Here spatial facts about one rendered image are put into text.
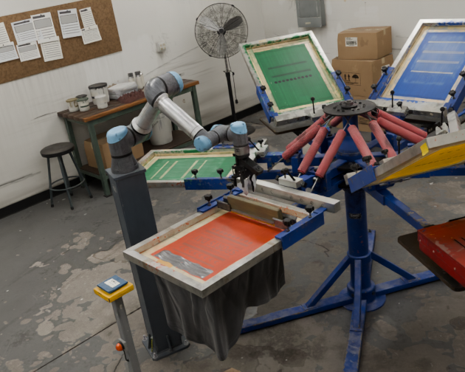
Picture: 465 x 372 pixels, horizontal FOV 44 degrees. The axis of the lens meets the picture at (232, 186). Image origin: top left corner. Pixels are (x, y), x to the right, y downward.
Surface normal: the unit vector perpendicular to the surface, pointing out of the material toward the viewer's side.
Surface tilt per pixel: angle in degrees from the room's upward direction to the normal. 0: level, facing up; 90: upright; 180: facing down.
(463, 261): 0
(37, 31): 87
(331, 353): 0
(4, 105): 90
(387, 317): 0
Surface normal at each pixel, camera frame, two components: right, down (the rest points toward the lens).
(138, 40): 0.69, 0.19
